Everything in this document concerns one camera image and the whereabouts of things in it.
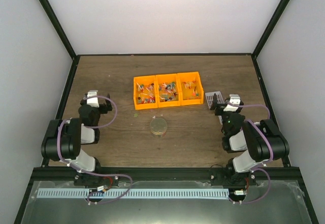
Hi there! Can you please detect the white slotted plastic scoop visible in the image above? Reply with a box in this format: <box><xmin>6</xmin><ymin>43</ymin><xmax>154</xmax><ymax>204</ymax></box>
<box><xmin>205</xmin><ymin>91</ymin><xmax>224</xmax><ymax>108</ymax></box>

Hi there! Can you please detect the orange bin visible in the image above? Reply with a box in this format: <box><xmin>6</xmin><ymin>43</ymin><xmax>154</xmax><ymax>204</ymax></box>
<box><xmin>177</xmin><ymin>72</ymin><xmax>204</xmax><ymax>106</ymax></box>
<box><xmin>155</xmin><ymin>73</ymin><xmax>182</xmax><ymax>108</ymax></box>
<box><xmin>133</xmin><ymin>75</ymin><xmax>159</xmax><ymax>110</ymax></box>

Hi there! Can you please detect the gold round jar lid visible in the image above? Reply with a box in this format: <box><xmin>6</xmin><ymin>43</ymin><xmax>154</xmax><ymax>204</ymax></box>
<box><xmin>149</xmin><ymin>117</ymin><xmax>168</xmax><ymax>133</ymax></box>

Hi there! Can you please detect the clear glass jar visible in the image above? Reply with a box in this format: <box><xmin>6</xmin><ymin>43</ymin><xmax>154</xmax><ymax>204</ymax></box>
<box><xmin>151</xmin><ymin>131</ymin><xmax>166</xmax><ymax>138</ymax></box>

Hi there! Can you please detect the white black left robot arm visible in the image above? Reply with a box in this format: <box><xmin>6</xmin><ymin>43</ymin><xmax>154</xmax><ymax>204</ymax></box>
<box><xmin>41</xmin><ymin>90</ymin><xmax>116</xmax><ymax>185</ymax></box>

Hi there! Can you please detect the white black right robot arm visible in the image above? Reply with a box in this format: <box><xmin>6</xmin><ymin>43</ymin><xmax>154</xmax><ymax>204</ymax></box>
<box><xmin>205</xmin><ymin>91</ymin><xmax>289</xmax><ymax>185</ymax></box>

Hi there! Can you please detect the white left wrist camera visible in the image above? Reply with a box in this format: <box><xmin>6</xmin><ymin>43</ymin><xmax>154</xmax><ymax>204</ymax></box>
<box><xmin>84</xmin><ymin>90</ymin><xmax>100</xmax><ymax>108</ymax></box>

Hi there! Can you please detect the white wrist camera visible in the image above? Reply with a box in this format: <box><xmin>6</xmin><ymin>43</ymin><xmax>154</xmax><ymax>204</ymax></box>
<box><xmin>84</xmin><ymin>90</ymin><xmax>100</xmax><ymax>108</ymax></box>
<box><xmin>227</xmin><ymin>94</ymin><xmax>241</xmax><ymax>107</ymax></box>

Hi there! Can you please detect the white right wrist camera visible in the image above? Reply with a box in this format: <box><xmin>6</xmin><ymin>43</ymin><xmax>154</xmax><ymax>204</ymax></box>
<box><xmin>227</xmin><ymin>94</ymin><xmax>241</xmax><ymax>107</ymax></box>

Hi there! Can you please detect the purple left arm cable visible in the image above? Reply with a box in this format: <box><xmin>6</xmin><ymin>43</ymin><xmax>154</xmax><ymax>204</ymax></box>
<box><xmin>57</xmin><ymin>95</ymin><xmax>133</xmax><ymax>206</ymax></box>

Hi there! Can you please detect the light blue slotted cable duct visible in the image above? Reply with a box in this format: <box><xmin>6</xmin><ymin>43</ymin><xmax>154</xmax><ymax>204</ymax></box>
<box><xmin>37</xmin><ymin>188</ymin><xmax>229</xmax><ymax>200</ymax></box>

